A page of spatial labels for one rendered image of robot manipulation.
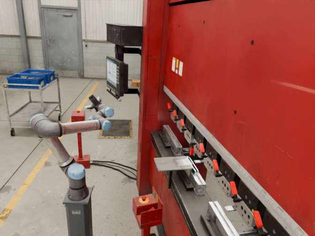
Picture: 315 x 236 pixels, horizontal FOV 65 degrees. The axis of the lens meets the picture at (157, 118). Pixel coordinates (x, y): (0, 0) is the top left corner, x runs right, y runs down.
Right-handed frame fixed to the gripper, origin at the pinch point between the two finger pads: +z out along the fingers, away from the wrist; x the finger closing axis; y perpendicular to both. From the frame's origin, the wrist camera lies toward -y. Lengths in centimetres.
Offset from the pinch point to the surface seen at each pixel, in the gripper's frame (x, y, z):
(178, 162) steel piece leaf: 13, 53, -73
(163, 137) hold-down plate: 35, 72, -16
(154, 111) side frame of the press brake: 50, 56, 5
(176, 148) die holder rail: 28, 65, -48
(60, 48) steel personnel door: 153, 67, 668
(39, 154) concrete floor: -75, 92, 181
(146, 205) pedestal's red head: -27, 57, -76
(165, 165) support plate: 3, 47, -70
